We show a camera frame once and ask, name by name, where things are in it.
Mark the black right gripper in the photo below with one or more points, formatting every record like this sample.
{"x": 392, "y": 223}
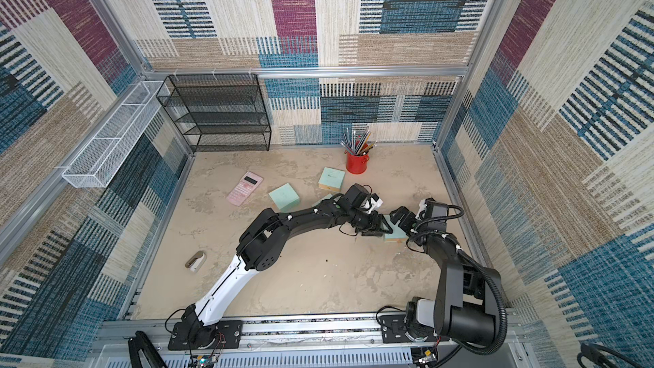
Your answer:
{"x": 409, "y": 222}

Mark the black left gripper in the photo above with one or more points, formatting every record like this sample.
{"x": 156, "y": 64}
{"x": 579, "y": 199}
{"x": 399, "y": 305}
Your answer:
{"x": 377, "y": 231}

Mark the mint drawer jewelry box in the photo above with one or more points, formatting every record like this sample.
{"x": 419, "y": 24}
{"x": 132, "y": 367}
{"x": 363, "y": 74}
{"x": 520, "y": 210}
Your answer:
{"x": 396, "y": 234}

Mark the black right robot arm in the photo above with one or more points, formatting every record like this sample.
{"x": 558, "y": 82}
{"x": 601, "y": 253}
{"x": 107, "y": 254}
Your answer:
{"x": 468, "y": 307}

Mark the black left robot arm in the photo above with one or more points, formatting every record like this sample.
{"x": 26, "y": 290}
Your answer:
{"x": 261, "y": 245}

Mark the red pencil cup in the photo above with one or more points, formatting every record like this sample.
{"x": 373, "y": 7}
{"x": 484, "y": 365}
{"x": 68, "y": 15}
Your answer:
{"x": 356, "y": 164}

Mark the pencils bundle in cup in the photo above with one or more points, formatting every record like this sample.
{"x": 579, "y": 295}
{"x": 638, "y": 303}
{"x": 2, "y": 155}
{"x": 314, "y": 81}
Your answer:
{"x": 357, "y": 141}

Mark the pink calculator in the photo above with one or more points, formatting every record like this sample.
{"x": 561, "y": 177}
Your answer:
{"x": 245, "y": 187}

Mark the white stapler on table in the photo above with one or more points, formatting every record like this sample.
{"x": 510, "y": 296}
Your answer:
{"x": 196, "y": 261}

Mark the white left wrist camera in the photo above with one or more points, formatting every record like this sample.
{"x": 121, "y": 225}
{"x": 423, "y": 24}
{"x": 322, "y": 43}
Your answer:
{"x": 371, "y": 203}

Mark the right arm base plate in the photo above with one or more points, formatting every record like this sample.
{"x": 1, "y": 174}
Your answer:
{"x": 394, "y": 330}

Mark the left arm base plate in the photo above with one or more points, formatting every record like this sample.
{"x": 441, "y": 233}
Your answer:
{"x": 187, "y": 336}

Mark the black wire shelf rack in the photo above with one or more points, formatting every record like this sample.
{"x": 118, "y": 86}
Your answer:
{"x": 217, "y": 112}

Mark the white mesh wall basket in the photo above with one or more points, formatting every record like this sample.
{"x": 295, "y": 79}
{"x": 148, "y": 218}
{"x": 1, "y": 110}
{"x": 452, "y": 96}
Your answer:
{"x": 101, "y": 158}

